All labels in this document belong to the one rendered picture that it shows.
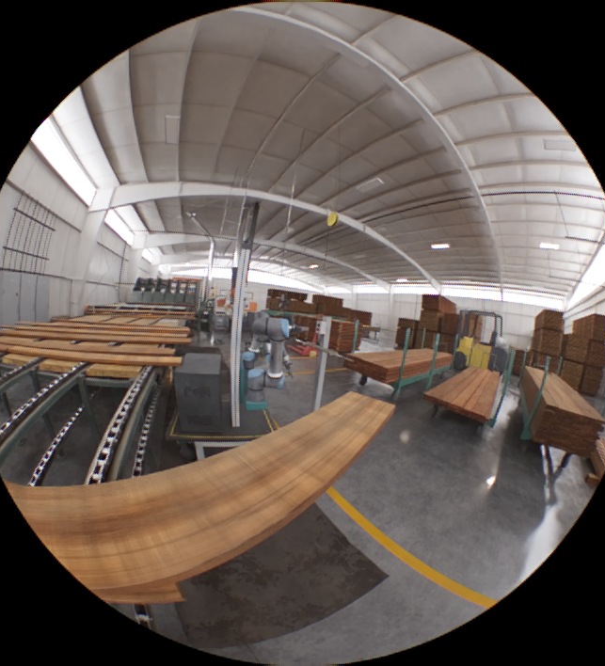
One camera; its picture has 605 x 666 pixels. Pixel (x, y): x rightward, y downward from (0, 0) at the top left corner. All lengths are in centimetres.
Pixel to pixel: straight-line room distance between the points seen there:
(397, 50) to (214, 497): 633
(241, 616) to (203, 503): 95
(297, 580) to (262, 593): 21
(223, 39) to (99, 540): 618
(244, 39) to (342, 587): 717
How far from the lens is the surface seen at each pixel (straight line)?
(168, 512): 50
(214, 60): 612
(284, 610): 133
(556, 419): 267
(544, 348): 1026
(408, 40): 590
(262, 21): 486
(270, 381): 141
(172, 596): 49
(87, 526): 56
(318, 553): 143
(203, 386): 147
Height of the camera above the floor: 134
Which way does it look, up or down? 7 degrees down
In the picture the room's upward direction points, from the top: 6 degrees clockwise
